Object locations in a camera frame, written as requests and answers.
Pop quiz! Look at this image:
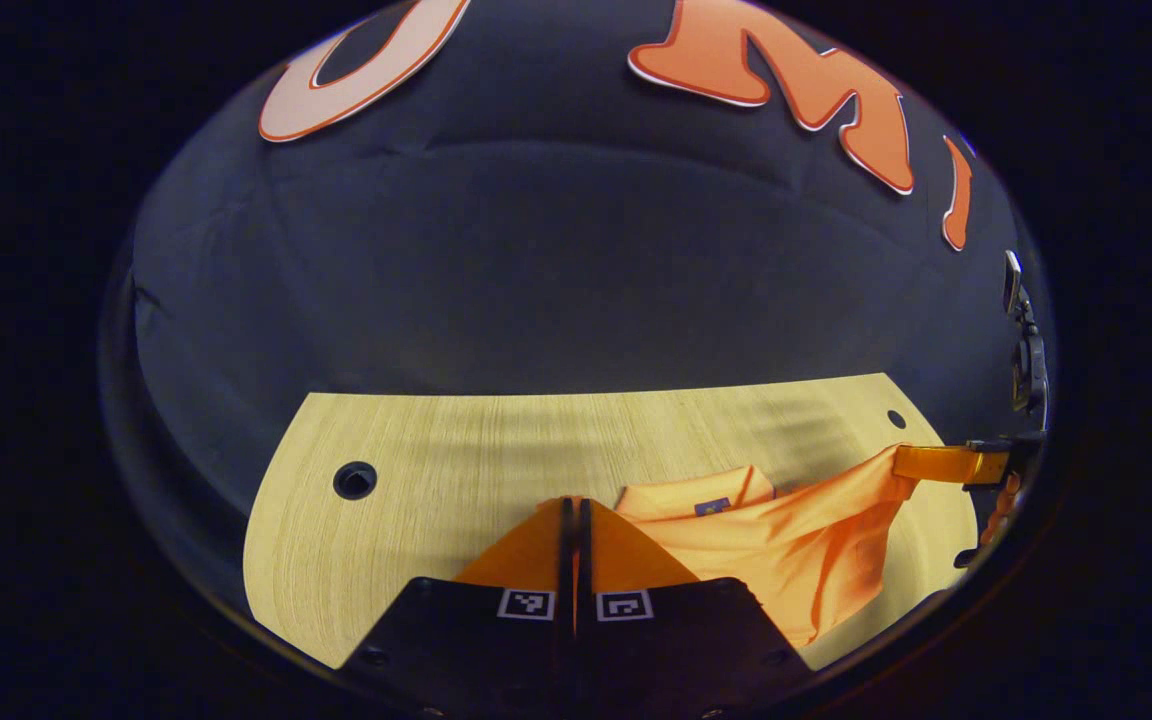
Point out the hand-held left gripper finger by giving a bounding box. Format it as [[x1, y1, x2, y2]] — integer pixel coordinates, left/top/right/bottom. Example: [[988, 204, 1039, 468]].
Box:
[[339, 497, 576, 706], [576, 497, 817, 709]]

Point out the orange polo T-shirt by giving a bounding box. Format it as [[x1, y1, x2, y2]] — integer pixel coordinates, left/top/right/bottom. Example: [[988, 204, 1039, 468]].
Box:
[[616, 445, 922, 649]]

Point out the black backdrop cloth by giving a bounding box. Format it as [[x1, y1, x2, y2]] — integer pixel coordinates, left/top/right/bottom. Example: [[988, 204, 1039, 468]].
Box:
[[101, 0, 1052, 641]]

